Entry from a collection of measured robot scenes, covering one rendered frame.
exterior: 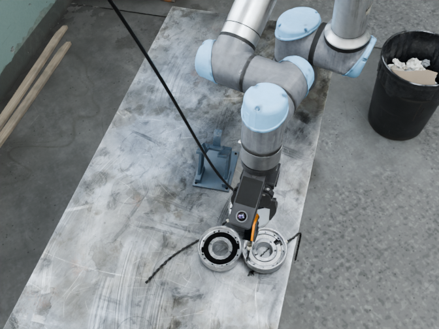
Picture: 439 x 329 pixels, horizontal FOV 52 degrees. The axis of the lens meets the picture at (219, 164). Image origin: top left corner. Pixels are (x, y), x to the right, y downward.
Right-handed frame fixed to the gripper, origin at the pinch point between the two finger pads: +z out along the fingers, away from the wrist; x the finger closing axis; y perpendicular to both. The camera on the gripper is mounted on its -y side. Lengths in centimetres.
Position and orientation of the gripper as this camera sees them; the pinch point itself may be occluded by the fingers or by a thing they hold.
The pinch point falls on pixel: (251, 224)
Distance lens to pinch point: 100.0
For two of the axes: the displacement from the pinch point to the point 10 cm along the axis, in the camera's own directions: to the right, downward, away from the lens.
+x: -9.5, -2.3, 2.0
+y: 3.1, -7.3, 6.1
